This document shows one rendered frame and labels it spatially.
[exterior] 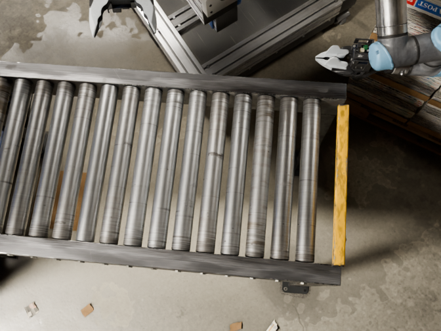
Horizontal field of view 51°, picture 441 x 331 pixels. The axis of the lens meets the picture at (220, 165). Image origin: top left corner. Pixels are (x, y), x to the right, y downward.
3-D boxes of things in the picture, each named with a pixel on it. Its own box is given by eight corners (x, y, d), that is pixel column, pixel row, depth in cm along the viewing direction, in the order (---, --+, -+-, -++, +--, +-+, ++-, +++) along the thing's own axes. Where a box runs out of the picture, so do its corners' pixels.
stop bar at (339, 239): (349, 106, 128) (350, 104, 126) (344, 267, 117) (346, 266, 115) (336, 106, 128) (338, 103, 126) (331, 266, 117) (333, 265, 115)
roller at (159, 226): (186, 92, 137) (184, 85, 132) (166, 254, 125) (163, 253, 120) (169, 91, 137) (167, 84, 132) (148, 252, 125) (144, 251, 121)
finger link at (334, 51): (318, 40, 131) (351, 42, 131) (315, 50, 137) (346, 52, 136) (317, 50, 130) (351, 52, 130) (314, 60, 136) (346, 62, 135)
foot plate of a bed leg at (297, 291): (312, 263, 195) (312, 263, 194) (310, 299, 192) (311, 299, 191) (280, 261, 196) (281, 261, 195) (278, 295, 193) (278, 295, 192)
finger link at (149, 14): (168, 39, 94) (144, 4, 96) (167, 23, 88) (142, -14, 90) (155, 46, 93) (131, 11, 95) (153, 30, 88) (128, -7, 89)
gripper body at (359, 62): (352, 37, 129) (397, 39, 128) (346, 52, 137) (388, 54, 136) (352, 62, 127) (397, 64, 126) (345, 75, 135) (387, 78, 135)
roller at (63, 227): (100, 87, 139) (94, 79, 134) (73, 245, 127) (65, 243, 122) (83, 85, 139) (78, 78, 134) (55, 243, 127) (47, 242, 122)
